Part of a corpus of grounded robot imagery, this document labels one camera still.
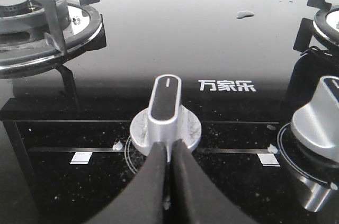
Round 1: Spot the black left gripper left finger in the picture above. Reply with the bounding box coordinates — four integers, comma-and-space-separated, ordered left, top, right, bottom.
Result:
87, 142, 167, 223

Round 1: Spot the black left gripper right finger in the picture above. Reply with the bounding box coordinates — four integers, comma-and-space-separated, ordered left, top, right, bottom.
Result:
163, 140, 256, 223

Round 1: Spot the silver left stove knob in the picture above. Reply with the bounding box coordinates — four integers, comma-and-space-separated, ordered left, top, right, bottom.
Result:
130, 74, 202, 160

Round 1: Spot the silver stove knob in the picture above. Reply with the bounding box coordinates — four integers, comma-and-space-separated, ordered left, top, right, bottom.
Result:
130, 74, 202, 160
291, 76, 338, 163

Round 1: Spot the black glass gas stove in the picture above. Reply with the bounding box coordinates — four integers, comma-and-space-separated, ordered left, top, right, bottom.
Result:
1, 0, 338, 223

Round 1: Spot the silver right stove knob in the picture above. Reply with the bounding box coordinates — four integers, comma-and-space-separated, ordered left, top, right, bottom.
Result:
291, 76, 338, 163

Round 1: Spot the left gas burner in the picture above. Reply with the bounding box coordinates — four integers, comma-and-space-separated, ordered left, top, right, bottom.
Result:
1, 0, 106, 78

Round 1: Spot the gas burner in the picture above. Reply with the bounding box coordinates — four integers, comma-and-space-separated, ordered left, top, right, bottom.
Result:
1, 0, 106, 78
293, 0, 338, 58

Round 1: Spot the right gas burner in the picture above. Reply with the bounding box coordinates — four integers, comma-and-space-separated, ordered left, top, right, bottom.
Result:
293, 0, 338, 58

